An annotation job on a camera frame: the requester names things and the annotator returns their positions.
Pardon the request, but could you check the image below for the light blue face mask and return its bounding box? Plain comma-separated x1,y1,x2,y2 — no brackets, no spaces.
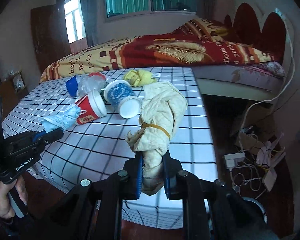
38,103,81,133

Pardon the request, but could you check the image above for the red paper cup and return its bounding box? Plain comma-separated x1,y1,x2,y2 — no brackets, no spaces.
75,89,107,125

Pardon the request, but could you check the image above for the blue plastic cup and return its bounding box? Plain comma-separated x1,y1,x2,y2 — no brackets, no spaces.
65,75,81,97

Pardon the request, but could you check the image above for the clear plastic bag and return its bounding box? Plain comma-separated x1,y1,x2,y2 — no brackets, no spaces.
77,72,106,96

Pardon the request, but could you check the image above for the blue patterned paper cup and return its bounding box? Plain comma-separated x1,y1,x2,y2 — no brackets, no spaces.
103,80,141,119

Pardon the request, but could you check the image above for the yellow knotted cloth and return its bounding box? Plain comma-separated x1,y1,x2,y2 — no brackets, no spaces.
123,69,157,87

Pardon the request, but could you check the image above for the left hand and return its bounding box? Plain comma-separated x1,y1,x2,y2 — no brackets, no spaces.
0,176,28,219

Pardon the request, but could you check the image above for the white power strip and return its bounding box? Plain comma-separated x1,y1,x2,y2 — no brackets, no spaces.
223,152,245,170

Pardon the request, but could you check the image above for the white wifi router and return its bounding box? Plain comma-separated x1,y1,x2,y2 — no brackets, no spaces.
256,133,286,192

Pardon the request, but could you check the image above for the cardboard box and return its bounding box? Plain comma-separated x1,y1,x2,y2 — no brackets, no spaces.
235,125,285,165

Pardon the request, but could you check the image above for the brown wooden door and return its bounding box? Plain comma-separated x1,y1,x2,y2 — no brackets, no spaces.
30,4,71,73

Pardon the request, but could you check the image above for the bed mattress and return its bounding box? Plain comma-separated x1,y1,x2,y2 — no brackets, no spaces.
192,65,285,101

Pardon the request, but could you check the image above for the red yellow blanket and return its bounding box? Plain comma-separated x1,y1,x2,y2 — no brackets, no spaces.
40,18,277,82

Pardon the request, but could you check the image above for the grey curtain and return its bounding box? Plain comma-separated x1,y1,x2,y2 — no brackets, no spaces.
81,0,97,47

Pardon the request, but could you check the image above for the red white headboard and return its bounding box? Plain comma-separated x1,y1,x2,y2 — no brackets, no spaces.
224,3,288,64

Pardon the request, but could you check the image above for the white power cable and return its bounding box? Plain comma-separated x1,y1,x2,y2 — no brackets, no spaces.
239,10,296,136

